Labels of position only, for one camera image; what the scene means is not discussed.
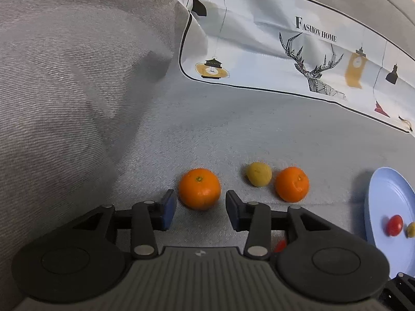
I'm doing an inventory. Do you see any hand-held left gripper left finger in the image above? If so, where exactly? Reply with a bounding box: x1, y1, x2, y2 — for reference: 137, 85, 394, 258
70, 189, 178, 260

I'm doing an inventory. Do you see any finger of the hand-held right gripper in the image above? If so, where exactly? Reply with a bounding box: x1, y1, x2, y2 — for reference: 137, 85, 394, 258
379, 273, 415, 310

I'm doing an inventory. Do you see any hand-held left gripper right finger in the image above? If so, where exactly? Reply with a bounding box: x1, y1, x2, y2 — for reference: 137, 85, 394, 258
225, 190, 338, 260

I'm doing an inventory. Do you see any orange mandarin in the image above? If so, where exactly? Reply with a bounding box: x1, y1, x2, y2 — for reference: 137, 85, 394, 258
178, 168, 222, 210
274, 166, 310, 202

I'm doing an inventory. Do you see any light blue plate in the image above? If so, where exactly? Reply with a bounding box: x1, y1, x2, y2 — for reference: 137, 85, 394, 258
364, 167, 415, 279

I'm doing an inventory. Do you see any grey fabric cushion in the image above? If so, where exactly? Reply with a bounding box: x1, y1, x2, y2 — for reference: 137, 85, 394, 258
0, 0, 192, 299

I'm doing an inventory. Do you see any white printed cloth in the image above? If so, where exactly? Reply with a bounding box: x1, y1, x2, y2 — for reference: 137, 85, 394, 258
143, 0, 415, 134

